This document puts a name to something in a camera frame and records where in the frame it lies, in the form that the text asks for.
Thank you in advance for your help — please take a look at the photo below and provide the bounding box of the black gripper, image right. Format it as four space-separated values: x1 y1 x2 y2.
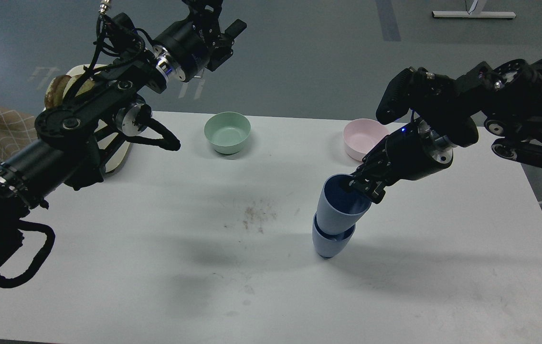
347 122 454 204

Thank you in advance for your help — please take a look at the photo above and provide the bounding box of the cream toaster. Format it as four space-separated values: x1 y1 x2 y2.
63 64 131 176

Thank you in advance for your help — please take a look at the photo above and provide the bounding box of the blue cup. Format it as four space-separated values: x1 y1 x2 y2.
312 215 356 258
315 174 372 236

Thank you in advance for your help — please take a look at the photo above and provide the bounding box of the black robot arm, image right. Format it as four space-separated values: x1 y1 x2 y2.
339 59 542 204

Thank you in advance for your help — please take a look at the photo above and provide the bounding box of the black cable, image left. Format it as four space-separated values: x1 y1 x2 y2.
0 220 56 289

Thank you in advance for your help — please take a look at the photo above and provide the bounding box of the toast slice, right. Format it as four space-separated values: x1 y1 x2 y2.
75 78 95 97

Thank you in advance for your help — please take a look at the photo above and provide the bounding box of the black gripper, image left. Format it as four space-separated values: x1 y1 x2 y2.
151 0 247 83

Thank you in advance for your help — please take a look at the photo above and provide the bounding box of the toast slice, left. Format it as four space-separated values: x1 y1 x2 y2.
44 75 72 110

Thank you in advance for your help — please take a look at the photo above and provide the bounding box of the green bowl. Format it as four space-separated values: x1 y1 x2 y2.
203 112 252 155

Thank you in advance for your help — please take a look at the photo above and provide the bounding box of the white desk leg base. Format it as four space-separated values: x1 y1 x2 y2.
431 0 517 20

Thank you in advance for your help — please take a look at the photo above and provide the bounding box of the toast slice,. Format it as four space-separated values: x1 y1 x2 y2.
75 78 95 97
44 75 72 110

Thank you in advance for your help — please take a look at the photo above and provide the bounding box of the pink bowl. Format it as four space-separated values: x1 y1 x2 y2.
343 119 390 161

